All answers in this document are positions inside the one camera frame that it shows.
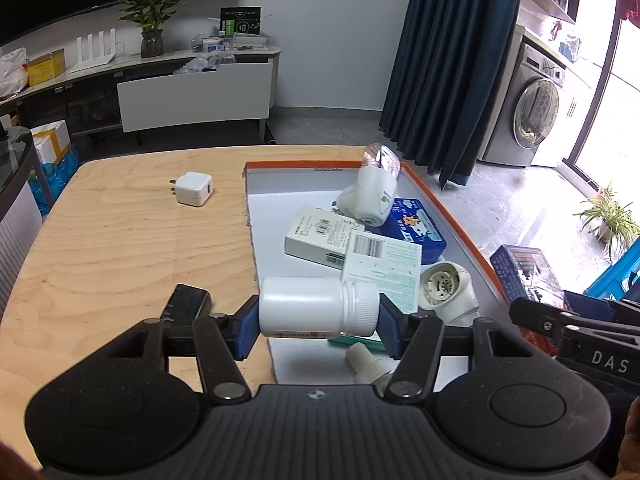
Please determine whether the teal and white carton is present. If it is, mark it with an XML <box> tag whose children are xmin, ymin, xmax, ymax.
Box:
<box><xmin>327</xmin><ymin>231</ymin><xmax>422</xmax><ymax>356</ymax></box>

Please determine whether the blue plastic crate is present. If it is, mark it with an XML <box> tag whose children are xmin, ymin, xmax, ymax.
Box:
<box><xmin>582</xmin><ymin>240</ymin><xmax>640</xmax><ymax>302</ymax></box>

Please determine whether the black-topped ribbed white counter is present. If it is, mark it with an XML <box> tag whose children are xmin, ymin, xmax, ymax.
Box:
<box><xmin>0</xmin><ymin>127</ymin><xmax>44</xmax><ymax>321</ymax></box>

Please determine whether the white plug charger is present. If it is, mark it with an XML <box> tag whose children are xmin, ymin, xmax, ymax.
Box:
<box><xmin>169</xmin><ymin>171</ymin><xmax>215</xmax><ymax>207</ymax></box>

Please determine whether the blue carton with cartoon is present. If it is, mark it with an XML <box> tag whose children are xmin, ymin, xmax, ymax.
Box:
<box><xmin>380</xmin><ymin>197</ymin><xmax>447</xmax><ymax>266</ymax></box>

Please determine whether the black and green box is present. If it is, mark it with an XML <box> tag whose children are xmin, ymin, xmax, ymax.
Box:
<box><xmin>220</xmin><ymin>6</ymin><xmax>262</xmax><ymax>39</ymax></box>

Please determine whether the pack of blue water bottles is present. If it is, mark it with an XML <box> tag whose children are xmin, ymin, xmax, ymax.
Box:
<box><xmin>27</xmin><ymin>145</ymin><xmax>81</xmax><ymax>216</ymax></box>

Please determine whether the white plastic bag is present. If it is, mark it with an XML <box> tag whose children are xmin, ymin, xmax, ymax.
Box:
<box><xmin>0</xmin><ymin>48</ymin><xmax>28</xmax><ymax>99</ymax></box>

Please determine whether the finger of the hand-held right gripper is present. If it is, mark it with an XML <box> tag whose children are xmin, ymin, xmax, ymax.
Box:
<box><xmin>564</xmin><ymin>292</ymin><xmax>640</xmax><ymax>346</ymax></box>
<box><xmin>509</xmin><ymin>296</ymin><xmax>640</xmax><ymax>387</ymax></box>

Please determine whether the potted plant in glass vase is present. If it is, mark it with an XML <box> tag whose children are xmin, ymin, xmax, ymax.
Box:
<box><xmin>119</xmin><ymin>0</ymin><xmax>196</xmax><ymax>59</ymax></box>

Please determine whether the white carton with barcode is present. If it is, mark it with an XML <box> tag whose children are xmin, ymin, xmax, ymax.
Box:
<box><xmin>284</xmin><ymin>204</ymin><xmax>369</xmax><ymax>268</ymax></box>

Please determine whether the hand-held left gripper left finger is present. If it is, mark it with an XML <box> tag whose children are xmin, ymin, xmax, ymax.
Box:
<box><xmin>102</xmin><ymin>294</ymin><xmax>261</xmax><ymax>403</ymax></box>

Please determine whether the white tray with orange rim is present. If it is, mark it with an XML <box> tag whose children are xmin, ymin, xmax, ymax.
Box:
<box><xmin>242</xmin><ymin>160</ymin><xmax>507</xmax><ymax>386</ymax></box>

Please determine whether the white vaporizer green leaf mark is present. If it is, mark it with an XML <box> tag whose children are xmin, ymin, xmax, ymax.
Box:
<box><xmin>334</xmin><ymin>142</ymin><xmax>401</xmax><ymax>229</ymax></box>

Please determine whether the dark blue curtain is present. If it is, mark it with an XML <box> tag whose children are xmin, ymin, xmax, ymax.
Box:
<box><xmin>378</xmin><ymin>0</ymin><xmax>526</xmax><ymax>191</ymax></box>

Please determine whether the white vaporizer socket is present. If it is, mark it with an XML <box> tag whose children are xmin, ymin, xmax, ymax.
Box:
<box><xmin>417</xmin><ymin>260</ymin><xmax>480</xmax><ymax>327</ymax></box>

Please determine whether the pile of small packets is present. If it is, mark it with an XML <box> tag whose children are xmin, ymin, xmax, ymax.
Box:
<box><xmin>172</xmin><ymin>32</ymin><xmax>274</xmax><ymax>76</ymax></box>

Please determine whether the white and yellow cardboard box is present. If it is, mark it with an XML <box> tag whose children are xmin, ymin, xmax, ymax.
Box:
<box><xmin>30</xmin><ymin>120</ymin><xmax>72</xmax><ymax>166</ymax></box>

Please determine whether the white pill bottle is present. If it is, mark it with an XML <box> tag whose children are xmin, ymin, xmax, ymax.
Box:
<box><xmin>257</xmin><ymin>276</ymin><xmax>382</xmax><ymax>339</ymax></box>

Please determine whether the dark colourful printed box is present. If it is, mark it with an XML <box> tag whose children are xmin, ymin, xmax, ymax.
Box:
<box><xmin>489</xmin><ymin>244</ymin><xmax>568</xmax><ymax>356</ymax></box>

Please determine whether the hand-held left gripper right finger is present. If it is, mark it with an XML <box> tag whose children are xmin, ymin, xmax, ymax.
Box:
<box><xmin>379</xmin><ymin>294</ymin><xmax>538</xmax><ymax>403</ymax></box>

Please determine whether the white open drawer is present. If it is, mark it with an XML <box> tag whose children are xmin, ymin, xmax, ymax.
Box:
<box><xmin>116</xmin><ymin>60</ymin><xmax>275</xmax><ymax>134</ymax></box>

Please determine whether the spider plant in pot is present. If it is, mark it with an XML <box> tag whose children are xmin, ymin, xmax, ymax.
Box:
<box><xmin>575</xmin><ymin>182</ymin><xmax>640</xmax><ymax>264</ymax></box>

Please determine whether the clear bottle with white cap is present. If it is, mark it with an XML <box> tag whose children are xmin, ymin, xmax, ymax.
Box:
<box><xmin>346</xmin><ymin>342</ymin><xmax>396</xmax><ymax>396</ymax></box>

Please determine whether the low television cabinet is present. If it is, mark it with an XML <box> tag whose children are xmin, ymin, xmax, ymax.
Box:
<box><xmin>0</xmin><ymin>42</ymin><xmax>282</xmax><ymax>147</ymax></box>

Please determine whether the white router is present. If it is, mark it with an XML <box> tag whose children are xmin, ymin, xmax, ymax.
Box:
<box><xmin>67</xmin><ymin>28</ymin><xmax>119</xmax><ymax>74</ymax></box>

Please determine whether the grey washing machine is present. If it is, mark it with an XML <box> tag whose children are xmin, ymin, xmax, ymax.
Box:
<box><xmin>479</xmin><ymin>40</ymin><xmax>569</xmax><ymax>168</ymax></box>

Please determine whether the black plug charger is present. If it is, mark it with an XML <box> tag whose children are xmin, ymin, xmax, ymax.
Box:
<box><xmin>160</xmin><ymin>284</ymin><xmax>212</xmax><ymax>324</ymax></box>

